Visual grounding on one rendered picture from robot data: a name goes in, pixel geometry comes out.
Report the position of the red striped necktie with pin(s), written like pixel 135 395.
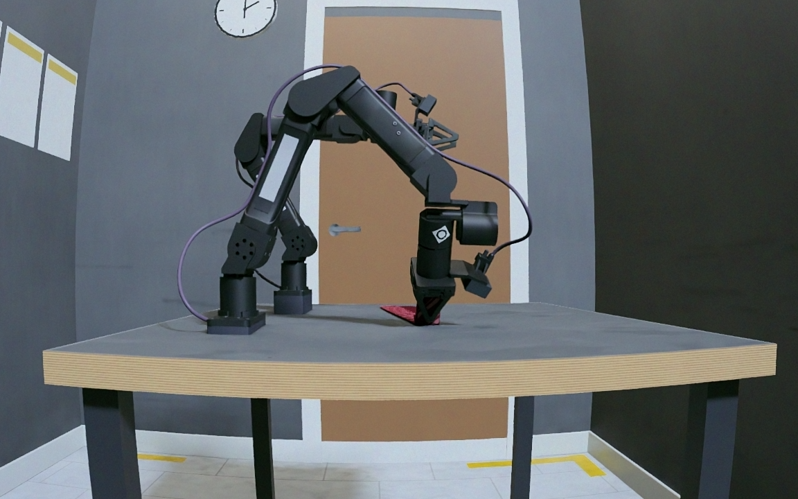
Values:
pixel 413 313

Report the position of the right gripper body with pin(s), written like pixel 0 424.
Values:
pixel 435 272

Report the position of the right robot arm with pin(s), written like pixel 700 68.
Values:
pixel 251 244

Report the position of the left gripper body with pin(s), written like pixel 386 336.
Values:
pixel 423 129

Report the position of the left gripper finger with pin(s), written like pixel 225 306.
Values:
pixel 430 131
pixel 440 135

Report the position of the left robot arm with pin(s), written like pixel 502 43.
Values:
pixel 299 239

